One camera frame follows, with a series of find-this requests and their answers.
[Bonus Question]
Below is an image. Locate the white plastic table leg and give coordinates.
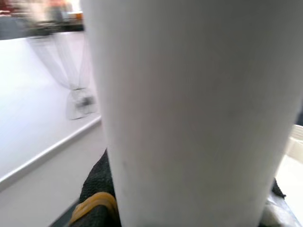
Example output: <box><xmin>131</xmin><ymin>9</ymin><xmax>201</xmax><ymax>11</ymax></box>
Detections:
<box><xmin>80</xmin><ymin>0</ymin><xmax>303</xmax><ymax>227</ymax></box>

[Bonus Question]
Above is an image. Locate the white plastic table top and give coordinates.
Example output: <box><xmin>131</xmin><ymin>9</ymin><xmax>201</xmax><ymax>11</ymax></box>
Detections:
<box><xmin>276</xmin><ymin>122</ymin><xmax>303</xmax><ymax>206</ymax></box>

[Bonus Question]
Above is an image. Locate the yellow rubber band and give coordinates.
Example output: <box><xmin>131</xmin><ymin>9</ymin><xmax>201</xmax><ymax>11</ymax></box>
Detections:
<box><xmin>68</xmin><ymin>191</ymin><xmax>118</xmax><ymax>225</ymax></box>

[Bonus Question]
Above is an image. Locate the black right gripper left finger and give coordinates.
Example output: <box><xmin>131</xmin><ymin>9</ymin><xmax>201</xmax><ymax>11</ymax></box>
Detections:
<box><xmin>71</xmin><ymin>149</ymin><xmax>122</xmax><ymax>227</ymax></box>

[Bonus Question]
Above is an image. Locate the black wall cable with adapter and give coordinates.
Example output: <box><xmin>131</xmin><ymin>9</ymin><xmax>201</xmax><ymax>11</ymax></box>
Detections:
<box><xmin>26</xmin><ymin>35</ymin><xmax>99</xmax><ymax>121</ymax></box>

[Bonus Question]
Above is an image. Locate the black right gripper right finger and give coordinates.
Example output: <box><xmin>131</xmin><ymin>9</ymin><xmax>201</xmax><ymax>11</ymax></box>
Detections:
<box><xmin>260</xmin><ymin>177</ymin><xmax>296</xmax><ymax>227</ymax></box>

